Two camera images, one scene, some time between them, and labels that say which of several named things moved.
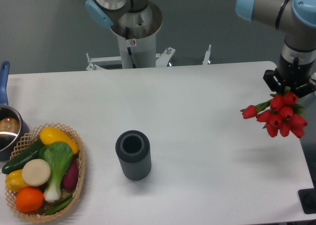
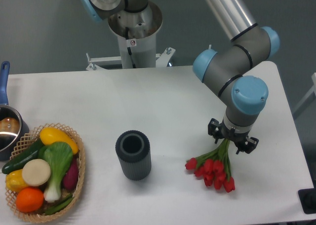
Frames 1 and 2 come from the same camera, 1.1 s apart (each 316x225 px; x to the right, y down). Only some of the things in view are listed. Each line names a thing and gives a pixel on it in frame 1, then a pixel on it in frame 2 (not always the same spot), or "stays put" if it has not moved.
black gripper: x=292 y=74 -> x=216 y=130
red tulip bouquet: x=280 y=114 -> x=214 y=167
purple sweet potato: x=71 y=176 stays put
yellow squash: x=51 y=134 stays put
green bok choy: x=59 y=156 stays put
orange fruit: x=29 y=199 stays put
